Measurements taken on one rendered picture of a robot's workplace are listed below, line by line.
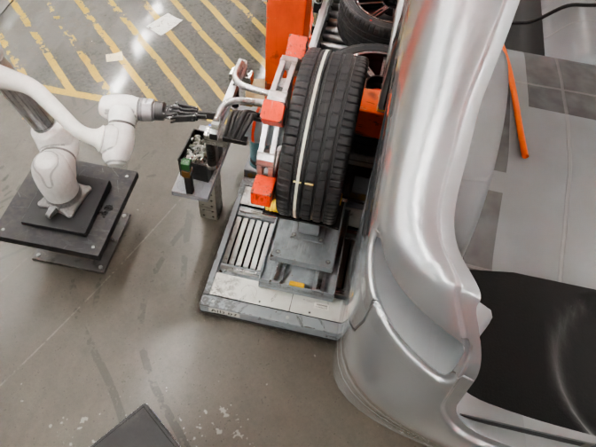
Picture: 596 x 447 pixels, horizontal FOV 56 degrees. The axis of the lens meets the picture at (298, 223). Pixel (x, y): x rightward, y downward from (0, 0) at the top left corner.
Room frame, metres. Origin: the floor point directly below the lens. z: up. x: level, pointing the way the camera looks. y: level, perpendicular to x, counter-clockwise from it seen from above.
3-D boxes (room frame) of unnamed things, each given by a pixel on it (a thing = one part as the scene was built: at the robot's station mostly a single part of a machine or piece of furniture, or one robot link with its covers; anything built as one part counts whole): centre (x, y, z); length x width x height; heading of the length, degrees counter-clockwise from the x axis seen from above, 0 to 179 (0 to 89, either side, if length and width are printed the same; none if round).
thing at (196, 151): (1.68, 0.48, 0.51); 0.20 x 0.14 x 0.13; 170
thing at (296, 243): (1.55, -0.06, 0.32); 0.40 x 0.30 x 0.28; 173
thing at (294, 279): (1.49, -0.05, 0.13); 0.50 x 0.36 x 0.10; 173
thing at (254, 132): (1.57, 0.18, 0.85); 0.21 x 0.14 x 0.14; 83
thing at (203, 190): (1.71, 0.47, 0.44); 0.43 x 0.17 x 0.03; 173
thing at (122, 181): (1.49, 1.08, 0.15); 0.50 x 0.50 x 0.30; 85
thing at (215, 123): (1.48, 0.24, 1.03); 0.19 x 0.18 x 0.11; 83
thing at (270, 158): (1.57, 0.11, 0.85); 0.54 x 0.07 x 0.54; 173
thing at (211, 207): (1.74, 0.47, 0.21); 0.10 x 0.10 x 0.42; 83
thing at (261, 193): (1.25, 0.14, 0.85); 0.09 x 0.08 x 0.07; 173
